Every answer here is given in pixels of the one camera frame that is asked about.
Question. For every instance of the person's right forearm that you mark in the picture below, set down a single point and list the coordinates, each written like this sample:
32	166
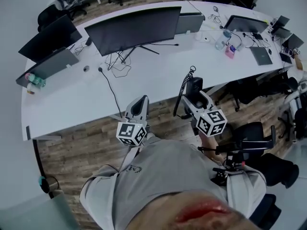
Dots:
211	145

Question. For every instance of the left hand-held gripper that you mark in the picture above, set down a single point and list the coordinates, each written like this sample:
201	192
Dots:
130	132

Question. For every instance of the black chest mount rig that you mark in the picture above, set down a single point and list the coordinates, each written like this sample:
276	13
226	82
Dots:
230	166

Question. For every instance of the teal and black device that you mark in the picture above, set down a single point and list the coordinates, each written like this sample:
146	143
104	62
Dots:
43	183

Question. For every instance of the green and pink bottle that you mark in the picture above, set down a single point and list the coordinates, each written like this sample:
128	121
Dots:
36	81

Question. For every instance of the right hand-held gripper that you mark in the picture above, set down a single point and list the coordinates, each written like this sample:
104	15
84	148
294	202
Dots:
211	122

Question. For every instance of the pink phone case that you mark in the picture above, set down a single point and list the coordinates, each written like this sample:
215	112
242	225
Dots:
230	52

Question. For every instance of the grey closed laptop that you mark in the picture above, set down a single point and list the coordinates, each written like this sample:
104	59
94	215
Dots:
262	56

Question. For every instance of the small white round device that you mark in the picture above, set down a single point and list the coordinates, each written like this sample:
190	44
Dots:
206	39

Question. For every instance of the black flat monitor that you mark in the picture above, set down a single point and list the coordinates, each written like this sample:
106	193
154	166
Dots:
52	39

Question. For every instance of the black office chair with armrest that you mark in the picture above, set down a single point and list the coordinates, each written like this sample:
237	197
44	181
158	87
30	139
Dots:
251	135

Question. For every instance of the grey computer mouse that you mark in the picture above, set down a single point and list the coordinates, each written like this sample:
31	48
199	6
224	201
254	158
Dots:
86	68

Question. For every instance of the white table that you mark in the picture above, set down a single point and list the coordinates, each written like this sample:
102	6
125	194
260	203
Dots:
72	104

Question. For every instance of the black tablet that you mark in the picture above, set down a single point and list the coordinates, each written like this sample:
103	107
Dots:
286	58

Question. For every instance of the small black monitor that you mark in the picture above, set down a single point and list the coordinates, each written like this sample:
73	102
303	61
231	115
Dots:
281	32
293	41
281	21

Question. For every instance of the person's grey shirt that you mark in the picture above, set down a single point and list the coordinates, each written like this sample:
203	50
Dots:
156	176

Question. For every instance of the large curved black monitor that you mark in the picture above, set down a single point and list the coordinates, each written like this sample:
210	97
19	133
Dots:
134	30

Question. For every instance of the grey-backed monitor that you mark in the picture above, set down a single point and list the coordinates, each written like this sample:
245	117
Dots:
189	23
50	66

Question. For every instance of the clear water bottle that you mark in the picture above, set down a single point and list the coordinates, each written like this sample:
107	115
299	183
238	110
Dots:
221	39

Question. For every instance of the person's chin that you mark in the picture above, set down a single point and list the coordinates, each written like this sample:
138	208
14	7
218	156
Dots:
187	212

